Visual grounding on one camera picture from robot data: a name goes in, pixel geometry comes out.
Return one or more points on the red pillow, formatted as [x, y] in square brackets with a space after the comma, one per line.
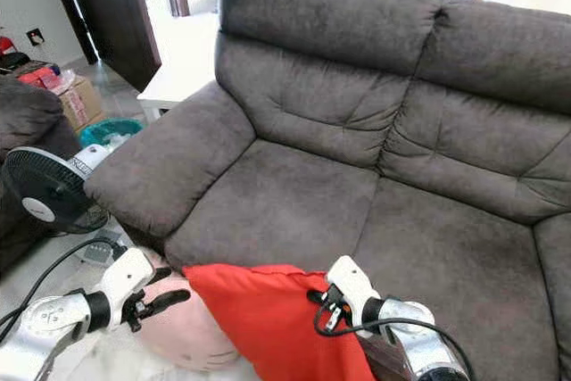
[277, 327]

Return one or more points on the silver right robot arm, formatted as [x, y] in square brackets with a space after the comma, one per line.
[419, 345]

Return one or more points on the teal plastic basket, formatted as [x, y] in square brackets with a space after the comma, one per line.
[111, 131]

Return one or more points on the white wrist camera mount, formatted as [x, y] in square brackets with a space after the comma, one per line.
[352, 278]
[129, 277]

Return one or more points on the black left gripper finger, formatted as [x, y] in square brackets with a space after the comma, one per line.
[168, 301]

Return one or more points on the pink pillow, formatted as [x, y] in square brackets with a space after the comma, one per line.
[187, 332]

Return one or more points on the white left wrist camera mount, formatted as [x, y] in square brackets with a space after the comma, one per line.
[129, 277]

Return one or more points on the grey-brown two-seat sofa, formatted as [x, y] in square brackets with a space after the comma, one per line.
[366, 158]

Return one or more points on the white low table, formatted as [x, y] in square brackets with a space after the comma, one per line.
[183, 69]

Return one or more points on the red plastic packet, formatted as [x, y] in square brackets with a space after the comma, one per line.
[45, 76]

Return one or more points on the black white floor fan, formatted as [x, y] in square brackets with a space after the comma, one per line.
[49, 194]

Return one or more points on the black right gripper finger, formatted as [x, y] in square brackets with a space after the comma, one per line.
[318, 297]

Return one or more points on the grey-brown long sofa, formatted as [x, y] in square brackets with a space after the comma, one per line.
[27, 131]

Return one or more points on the brown cardboard box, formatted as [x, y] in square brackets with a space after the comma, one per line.
[85, 102]

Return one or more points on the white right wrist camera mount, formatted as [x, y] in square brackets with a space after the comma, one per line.
[352, 278]

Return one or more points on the red fire extinguisher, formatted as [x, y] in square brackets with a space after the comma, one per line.
[7, 45]

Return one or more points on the dark brown door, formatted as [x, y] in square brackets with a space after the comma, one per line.
[111, 15]

